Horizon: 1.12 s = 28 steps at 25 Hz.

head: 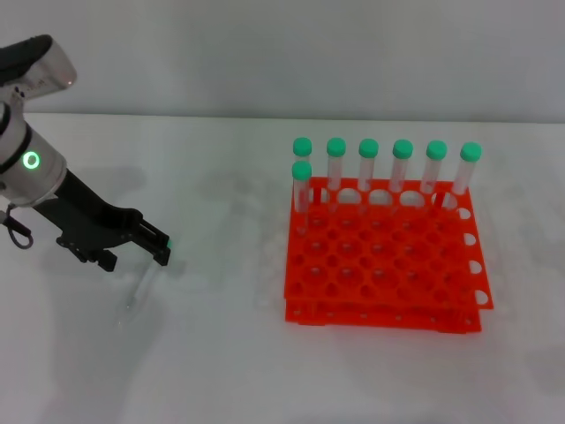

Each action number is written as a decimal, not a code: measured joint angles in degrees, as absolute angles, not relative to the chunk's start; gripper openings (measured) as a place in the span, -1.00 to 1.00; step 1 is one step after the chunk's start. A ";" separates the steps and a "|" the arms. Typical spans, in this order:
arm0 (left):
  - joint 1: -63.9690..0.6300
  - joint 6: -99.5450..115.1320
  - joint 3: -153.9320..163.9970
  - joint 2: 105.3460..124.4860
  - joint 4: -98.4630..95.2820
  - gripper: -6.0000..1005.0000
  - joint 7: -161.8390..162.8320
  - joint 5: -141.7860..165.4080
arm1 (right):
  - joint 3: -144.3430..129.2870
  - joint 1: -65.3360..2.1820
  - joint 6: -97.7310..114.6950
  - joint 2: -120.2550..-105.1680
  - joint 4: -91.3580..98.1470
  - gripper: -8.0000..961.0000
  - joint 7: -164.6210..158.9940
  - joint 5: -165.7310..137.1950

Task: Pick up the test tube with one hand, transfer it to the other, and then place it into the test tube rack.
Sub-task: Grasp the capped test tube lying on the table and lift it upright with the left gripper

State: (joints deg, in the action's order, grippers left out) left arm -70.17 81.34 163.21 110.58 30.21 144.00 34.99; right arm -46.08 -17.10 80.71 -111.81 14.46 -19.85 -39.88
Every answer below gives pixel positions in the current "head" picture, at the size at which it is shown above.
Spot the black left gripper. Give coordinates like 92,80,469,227
33,170,172,272

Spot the clear test tube green cap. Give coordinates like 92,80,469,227
326,137,347,216
392,139,414,216
358,138,380,216
123,237,175,311
291,160,313,236
423,139,448,211
445,141,483,211
291,136,313,211

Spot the orange test tube rack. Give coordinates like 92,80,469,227
282,176,494,336

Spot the thin dark left arm cable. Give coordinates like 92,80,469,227
0,203,34,249

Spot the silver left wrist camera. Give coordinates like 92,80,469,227
0,34,78,103

